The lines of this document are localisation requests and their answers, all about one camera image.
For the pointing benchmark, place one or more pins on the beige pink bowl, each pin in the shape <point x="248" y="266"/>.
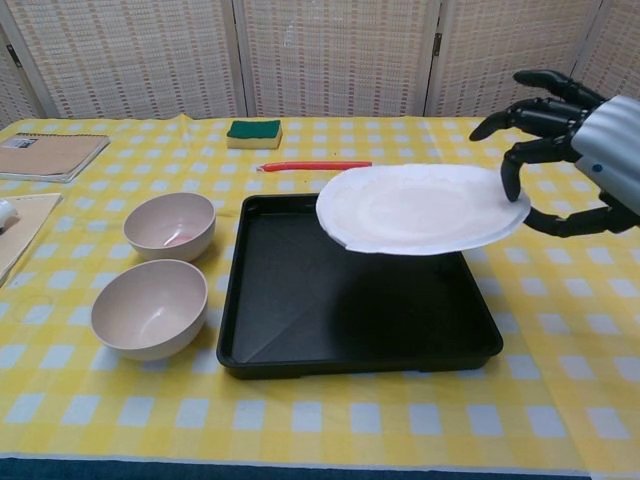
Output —
<point x="150" y="310"/>
<point x="150" y="235"/>

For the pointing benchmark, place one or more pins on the white paper plate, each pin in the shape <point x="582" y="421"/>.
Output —
<point x="415" y="215"/>

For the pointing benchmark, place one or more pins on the black square plastic tray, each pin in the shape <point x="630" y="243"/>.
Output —
<point x="300" y="310"/>

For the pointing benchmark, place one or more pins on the green and yellow sponge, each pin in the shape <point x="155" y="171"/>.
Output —
<point x="252" y="131"/>

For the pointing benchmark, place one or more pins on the yellow checkered tablecloth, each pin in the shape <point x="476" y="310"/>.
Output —
<point x="350" y="425"/>

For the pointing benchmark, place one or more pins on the woven folding screen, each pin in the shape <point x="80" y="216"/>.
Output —
<point x="335" y="60"/>

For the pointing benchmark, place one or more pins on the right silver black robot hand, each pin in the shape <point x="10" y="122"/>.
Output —
<point x="610" y="150"/>

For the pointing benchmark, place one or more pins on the brown spiral notebook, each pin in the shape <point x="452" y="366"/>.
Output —
<point x="45" y="157"/>

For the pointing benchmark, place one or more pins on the red orange stick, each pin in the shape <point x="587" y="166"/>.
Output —
<point x="310" y="166"/>

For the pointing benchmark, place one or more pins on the small white object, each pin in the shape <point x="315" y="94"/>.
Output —
<point x="7" y="215"/>

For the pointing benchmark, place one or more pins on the light wooden board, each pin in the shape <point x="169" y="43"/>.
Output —
<point x="30" y="220"/>

